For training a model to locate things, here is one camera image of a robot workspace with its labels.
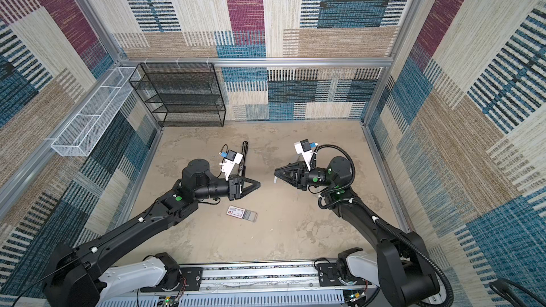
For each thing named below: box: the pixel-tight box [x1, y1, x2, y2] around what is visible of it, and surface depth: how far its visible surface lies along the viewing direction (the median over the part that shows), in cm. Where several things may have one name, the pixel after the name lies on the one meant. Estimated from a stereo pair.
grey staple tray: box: [242, 208, 259, 223], surface depth 89 cm
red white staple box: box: [226, 205, 246, 219], surface depth 89 cm
